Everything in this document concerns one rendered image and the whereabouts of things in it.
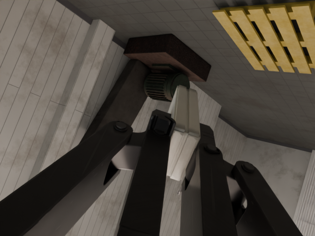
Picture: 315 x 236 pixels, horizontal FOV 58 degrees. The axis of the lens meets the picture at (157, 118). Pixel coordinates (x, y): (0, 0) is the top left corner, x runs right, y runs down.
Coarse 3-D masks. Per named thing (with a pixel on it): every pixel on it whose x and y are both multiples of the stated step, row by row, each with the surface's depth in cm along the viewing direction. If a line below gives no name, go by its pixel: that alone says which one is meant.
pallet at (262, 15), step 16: (224, 16) 251; (240, 16) 243; (256, 16) 235; (272, 16) 227; (288, 16) 222; (304, 16) 214; (256, 32) 261; (272, 32) 250; (288, 32) 241; (304, 32) 234; (240, 48) 300; (256, 48) 288; (272, 48) 277; (288, 48) 267; (256, 64) 325; (272, 64) 311; (288, 64) 298; (304, 64) 286
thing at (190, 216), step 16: (208, 144) 14; (208, 160) 13; (192, 176) 13; (208, 176) 12; (224, 176) 12; (192, 192) 12; (208, 192) 11; (224, 192) 11; (192, 208) 11; (208, 208) 10; (224, 208) 10; (192, 224) 10; (208, 224) 9; (224, 224) 9
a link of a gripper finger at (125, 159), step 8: (152, 112) 17; (160, 112) 17; (136, 136) 14; (144, 136) 14; (128, 144) 13; (136, 144) 13; (120, 152) 13; (128, 152) 13; (136, 152) 13; (112, 160) 13; (120, 160) 13; (128, 160) 13; (136, 160) 13; (112, 168) 13; (120, 168) 13; (128, 168) 14
